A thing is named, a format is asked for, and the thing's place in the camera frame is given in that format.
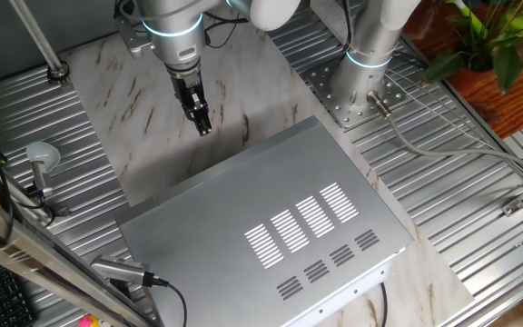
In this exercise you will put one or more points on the silver microwave housing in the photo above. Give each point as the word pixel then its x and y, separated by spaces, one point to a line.
pixel 225 218

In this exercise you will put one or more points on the marble pattern table mat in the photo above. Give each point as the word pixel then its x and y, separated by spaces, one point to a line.
pixel 107 68

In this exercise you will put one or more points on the pink plastic toy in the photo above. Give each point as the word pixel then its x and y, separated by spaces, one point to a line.
pixel 84 321

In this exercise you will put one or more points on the potted green plant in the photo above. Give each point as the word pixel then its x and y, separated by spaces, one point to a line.
pixel 509 63

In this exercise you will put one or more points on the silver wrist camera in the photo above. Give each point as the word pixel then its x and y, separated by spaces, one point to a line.
pixel 130 38

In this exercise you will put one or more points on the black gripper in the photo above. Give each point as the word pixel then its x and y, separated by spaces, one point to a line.
pixel 188 93

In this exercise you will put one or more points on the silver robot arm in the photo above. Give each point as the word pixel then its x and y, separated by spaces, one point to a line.
pixel 175 41

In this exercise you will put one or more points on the aluminium frame beam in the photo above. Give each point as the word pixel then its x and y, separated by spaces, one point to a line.
pixel 25 254

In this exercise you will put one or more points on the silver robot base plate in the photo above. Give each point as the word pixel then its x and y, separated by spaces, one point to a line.
pixel 322 91

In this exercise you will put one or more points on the silver finned camera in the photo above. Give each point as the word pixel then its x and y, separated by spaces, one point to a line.
pixel 116 269

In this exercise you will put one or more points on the silver pole with black base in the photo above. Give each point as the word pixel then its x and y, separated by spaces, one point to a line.
pixel 40 41

